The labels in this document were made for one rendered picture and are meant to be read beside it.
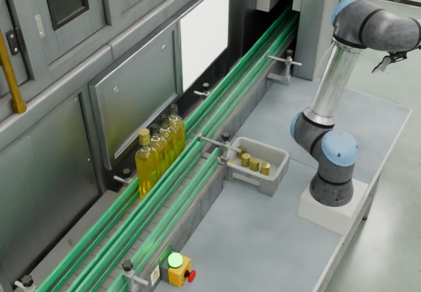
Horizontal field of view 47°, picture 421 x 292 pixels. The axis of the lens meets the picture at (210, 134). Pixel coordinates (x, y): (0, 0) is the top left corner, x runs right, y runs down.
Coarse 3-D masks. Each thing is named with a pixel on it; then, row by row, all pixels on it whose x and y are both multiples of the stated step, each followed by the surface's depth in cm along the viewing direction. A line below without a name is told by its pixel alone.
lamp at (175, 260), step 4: (172, 256) 151; (176, 256) 150; (180, 256) 151; (172, 260) 150; (176, 260) 150; (180, 260) 150; (172, 264) 150; (176, 264) 150; (180, 264) 151; (176, 268) 151
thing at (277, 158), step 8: (232, 144) 192; (240, 144) 197; (248, 144) 195; (256, 144) 194; (264, 144) 192; (232, 152) 192; (248, 152) 198; (256, 152) 196; (264, 152) 194; (272, 152) 192; (280, 152) 190; (232, 160) 194; (240, 160) 196; (264, 160) 196; (272, 160) 194; (280, 160) 192; (240, 168) 182; (248, 168) 192; (272, 168) 192; (280, 168) 182; (264, 176) 179; (272, 176) 189
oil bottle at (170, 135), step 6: (162, 132) 159; (168, 132) 159; (174, 132) 162; (168, 138) 159; (174, 138) 163; (168, 144) 161; (174, 144) 164; (168, 150) 162; (174, 150) 166; (174, 156) 167
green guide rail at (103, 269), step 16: (192, 160) 175; (176, 176) 165; (160, 192) 157; (144, 208) 151; (160, 208) 161; (144, 224) 154; (128, 240) 148; (112, 256) 141; (96, 272) 135; (80, 288) 130; (96, 288) 138
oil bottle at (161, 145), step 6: (150, 138) 157; (162, 138) 157; (150, 144) 156; (156, 144) 155; (162, 144) 156; (162, 150) 157; (162, 156) 159; (168, 156) 163; (162, 162) 160; (168, 162) 164; (162, 168) 162; (168, 168) 166; (162, 174) 163
